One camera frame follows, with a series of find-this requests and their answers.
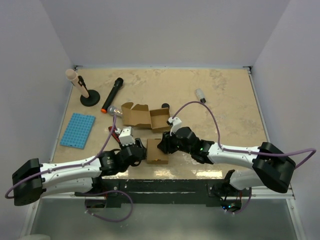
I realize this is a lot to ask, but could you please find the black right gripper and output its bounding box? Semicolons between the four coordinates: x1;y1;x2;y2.
157;128;193;155

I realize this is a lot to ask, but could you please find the small cardboard box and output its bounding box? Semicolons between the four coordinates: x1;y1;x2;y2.
146;138;169;165

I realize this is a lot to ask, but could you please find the red black utility knife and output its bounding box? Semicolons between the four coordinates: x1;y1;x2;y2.
108;126;121;144

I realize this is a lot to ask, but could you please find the taped cardboard box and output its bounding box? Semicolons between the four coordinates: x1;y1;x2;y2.
121;102;171;133

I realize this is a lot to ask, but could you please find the small black round cap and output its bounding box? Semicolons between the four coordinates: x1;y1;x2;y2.
161;103;170;109

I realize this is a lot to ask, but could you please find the small clear black-capped bottle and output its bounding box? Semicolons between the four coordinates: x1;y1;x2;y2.
195;88;207;104

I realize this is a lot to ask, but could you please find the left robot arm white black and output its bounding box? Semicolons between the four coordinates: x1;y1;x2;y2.
12;138;147;206

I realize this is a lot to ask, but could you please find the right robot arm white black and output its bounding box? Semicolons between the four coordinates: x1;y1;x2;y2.
157;127;296;197

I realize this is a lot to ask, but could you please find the silver glitter microphone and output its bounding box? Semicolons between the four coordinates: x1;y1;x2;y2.
107;105;123;118

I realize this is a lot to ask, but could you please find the blue studded building plate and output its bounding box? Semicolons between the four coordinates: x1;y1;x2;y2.
59;113;96;150

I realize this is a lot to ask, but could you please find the black microphone orange end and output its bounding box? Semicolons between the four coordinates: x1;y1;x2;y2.
100;77;124;114

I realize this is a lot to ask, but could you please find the beige microphone on stand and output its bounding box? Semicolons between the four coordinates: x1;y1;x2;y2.
65;68;90;99

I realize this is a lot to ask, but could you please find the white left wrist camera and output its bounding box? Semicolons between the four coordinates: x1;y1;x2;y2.
115;126;135;147

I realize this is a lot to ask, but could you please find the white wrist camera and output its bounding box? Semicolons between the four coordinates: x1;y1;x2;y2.
167;117;182;136
115;126;135;147

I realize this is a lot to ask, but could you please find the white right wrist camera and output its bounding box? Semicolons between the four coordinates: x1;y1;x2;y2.
167;117;182;136

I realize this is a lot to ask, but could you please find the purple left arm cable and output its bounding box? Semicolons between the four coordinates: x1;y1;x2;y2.
4;115;135;222

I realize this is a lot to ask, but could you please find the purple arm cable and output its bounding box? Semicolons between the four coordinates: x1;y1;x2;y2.
171;100;317;216
4;115;135;222

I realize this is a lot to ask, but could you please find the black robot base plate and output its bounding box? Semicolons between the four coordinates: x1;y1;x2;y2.
87;179;240;208

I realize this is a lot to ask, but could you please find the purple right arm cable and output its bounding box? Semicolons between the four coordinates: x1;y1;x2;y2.
171;100;317;216

